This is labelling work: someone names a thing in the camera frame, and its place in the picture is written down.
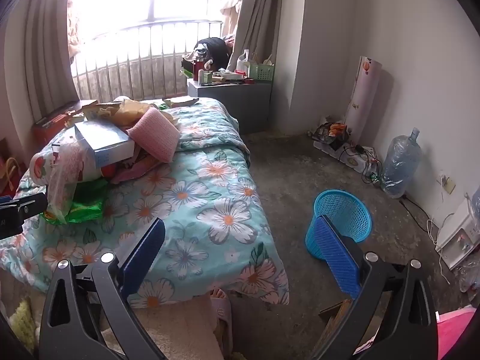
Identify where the floral teal blanket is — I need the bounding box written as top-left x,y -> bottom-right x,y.
0,97 -> 291,306

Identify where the red wooden box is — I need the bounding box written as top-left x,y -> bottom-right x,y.
33,99 -> 98,147

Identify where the orange and black snack bag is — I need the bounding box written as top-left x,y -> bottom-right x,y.
313,122 -> 347,151

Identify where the wall socket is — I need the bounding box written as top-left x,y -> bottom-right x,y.
439,174 -> 456,196

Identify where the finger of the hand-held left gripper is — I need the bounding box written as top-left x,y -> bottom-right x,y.
0,192 -> 49,219

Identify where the green snack bag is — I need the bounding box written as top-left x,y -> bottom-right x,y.
40,180 -> 107,226

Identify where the beige hanging quilt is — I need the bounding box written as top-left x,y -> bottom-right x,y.
219,0 -> 244,34

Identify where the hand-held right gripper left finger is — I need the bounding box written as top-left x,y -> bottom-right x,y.
37,217 -> 167,360

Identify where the grey curtain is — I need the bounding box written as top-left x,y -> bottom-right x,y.
0,0 -> 81,147
225,0 -> 286,72

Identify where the white plastic bottle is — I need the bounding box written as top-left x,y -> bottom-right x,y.
235,49 -> 251,75

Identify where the pink plastic item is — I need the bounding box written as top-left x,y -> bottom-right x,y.
437,305 -> 477,360

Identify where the white cable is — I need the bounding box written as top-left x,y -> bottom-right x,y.
425,212 -> 451,286

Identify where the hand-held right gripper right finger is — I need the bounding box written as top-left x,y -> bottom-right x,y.
314,215 -> 439,360

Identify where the pink knitted pillow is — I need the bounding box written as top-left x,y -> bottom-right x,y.
125,109 -> 181,164

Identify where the flat brown cardboard box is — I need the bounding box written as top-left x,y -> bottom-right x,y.
163,97 -> 200,107

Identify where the cream fluffy rug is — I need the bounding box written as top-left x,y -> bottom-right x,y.
101,294 -> 226,360

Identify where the black charger cable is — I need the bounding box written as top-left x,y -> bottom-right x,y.
343,143 -> 384,185

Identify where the red bag with handle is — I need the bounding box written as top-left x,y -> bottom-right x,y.
0,155 -> 23,196

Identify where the green plastic basket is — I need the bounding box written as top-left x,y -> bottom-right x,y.
248,64 -> 275,82

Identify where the blue and white box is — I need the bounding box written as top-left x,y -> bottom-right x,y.
74,121 -> 135,169

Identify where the clear dotted plastic bag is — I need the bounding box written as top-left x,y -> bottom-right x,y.
47,140 -> 96,224

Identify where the yellow plastic bag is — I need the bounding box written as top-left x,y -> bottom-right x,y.
112,99 -> 151,126

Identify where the large clear water jug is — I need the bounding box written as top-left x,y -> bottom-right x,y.
382,127 -> 422,199

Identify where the metal window railing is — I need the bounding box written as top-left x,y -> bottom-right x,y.
71,20 -> 226,104

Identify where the white appliance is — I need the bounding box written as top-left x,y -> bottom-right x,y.
435,195 -> 480,271

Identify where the brown paper packet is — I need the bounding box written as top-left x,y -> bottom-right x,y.
82,103 -> 124,122

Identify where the rolled white poster board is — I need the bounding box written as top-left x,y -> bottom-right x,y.
345,56 -> 383,147

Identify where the pink slipper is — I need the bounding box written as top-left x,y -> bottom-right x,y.
210,288 -> 233,357

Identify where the blue plastic waste basket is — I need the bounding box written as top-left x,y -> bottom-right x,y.
305,189 -> 373,261

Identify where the instant noodle cup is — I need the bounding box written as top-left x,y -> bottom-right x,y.
29,149 -> 62,187

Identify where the pink patterned packet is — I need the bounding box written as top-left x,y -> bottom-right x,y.
110,150 -> 164,185

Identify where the grey bedside cabinet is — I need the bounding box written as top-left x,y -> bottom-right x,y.
187,79 -> 272,136

